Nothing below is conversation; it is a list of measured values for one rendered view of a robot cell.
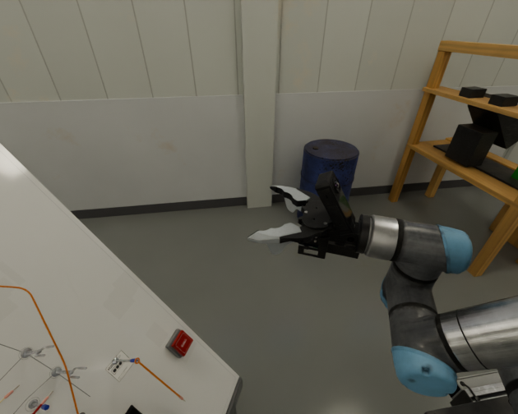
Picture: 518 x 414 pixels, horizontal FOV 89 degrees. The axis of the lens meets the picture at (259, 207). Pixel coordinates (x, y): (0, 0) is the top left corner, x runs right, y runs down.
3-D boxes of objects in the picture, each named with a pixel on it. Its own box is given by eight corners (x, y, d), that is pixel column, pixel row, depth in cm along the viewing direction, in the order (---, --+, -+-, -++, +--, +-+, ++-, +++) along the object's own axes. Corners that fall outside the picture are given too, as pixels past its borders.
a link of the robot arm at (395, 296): (379, 328, 49) (397, 291, 42) (376, 282, 58) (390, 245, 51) (426, 341, 47) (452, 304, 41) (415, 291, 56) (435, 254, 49)
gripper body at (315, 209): (293, 254, 51) (358, 268, 48) (296, 223, 45) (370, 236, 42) (301, 226, 56) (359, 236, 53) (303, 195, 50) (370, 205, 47)
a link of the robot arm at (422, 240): (458, 289, 43) (483, 251, 38) (386, 273, 45) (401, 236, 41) (446, 255, 49) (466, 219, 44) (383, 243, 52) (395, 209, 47)
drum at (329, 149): (333, 202, 334) (346, 135, 284) (352, 229, 289) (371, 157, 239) (291, 205, 327) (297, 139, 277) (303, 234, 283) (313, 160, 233)
